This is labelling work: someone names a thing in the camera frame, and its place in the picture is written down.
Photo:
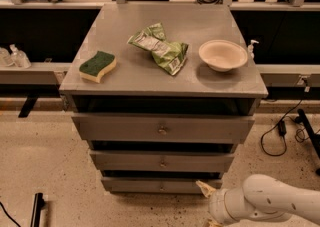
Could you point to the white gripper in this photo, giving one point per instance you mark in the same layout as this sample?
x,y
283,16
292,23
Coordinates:
x,y
217,205

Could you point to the grey bottom drawer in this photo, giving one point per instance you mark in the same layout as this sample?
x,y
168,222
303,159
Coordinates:
x,y
150,185

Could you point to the grey drawer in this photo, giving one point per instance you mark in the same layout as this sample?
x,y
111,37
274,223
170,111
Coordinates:
x,y
161,161
150,185
163,128

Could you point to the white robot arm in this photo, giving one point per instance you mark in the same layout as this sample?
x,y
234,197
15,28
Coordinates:
x,y
260,198

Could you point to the grey middle drawer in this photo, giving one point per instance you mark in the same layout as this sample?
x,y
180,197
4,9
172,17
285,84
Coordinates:
x,y
161,161

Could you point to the grey drawer cabinet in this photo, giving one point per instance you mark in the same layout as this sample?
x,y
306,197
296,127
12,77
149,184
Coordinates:
x,y
136,85

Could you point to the grey top drawer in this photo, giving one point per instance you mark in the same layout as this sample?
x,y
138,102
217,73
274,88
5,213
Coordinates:
x,y
163,128

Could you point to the black stand leg right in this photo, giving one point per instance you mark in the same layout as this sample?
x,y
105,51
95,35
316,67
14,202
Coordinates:
x,y
313,137

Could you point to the white bowl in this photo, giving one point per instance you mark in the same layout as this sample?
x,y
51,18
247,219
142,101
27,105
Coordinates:
x,y
223,55

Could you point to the green crumpled chip bag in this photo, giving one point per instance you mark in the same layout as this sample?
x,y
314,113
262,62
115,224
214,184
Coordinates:
x,y
170,56

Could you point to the white pump bottle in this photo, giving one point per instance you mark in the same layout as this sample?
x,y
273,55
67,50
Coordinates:
x,y
251,47

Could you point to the black stand foot left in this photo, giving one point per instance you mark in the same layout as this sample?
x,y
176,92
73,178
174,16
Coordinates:
x,y
38,205

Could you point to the green yellow sponge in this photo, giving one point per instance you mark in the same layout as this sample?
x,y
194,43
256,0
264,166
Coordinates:
x,y
97,66

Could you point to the clear sanitizer bottle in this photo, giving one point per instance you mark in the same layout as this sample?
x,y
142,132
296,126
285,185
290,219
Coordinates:
x,y
19,57

